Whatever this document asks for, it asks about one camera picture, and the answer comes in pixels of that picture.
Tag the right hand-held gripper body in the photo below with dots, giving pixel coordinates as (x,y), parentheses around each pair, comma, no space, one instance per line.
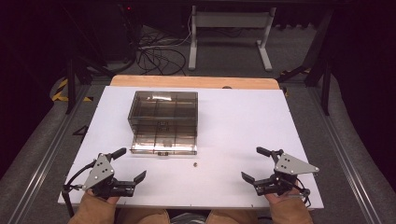
(286,172)

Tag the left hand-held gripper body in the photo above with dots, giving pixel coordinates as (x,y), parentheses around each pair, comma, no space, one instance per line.
(101,174)

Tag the transparent brown compartment box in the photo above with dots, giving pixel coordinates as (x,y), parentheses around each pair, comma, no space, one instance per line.
(164,121)

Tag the person's right hand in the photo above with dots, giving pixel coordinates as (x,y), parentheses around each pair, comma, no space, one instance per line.
(281,197)

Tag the person's left hand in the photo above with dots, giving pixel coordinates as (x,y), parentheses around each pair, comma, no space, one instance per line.
(109,199)

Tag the white board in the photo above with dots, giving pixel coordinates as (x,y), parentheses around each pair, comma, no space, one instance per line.
(236,130)

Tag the person's right leg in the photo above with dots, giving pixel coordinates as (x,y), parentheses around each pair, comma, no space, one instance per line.
(232,217)

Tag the small part in box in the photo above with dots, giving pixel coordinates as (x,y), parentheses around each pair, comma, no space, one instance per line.
(167,142)

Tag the yellow black hazard tape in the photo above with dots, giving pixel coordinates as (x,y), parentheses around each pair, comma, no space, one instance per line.
(60,91)

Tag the black metal stand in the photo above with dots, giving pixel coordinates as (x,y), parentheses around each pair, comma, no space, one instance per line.
(320,62)
(81,74)

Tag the wooden table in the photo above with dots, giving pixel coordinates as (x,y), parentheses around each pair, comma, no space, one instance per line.
(193,81)

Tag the white metal stand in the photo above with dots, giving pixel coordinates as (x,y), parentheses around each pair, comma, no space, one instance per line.
(232,20)

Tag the metal floor rail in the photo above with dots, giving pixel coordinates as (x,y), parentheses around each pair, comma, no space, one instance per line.
(46,155)
(345,155)

